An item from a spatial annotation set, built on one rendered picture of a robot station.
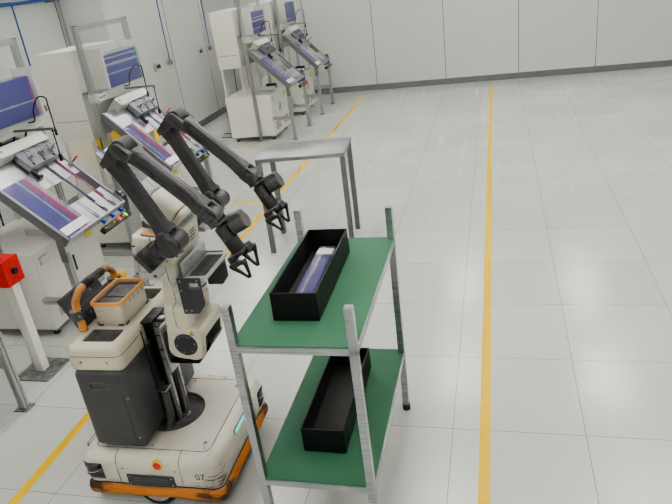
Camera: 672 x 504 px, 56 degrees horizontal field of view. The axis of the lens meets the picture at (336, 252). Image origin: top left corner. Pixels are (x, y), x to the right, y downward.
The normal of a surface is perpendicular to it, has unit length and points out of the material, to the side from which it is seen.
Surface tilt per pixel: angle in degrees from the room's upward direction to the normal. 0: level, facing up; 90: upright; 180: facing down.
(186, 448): 0
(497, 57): 90
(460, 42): 90
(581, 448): 0
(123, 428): 90
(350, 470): 0
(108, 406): 90
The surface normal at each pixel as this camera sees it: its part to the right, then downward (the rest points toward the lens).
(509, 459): -0.12, -0.90
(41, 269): 0.97, -0.01
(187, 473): -0.20, 0.43
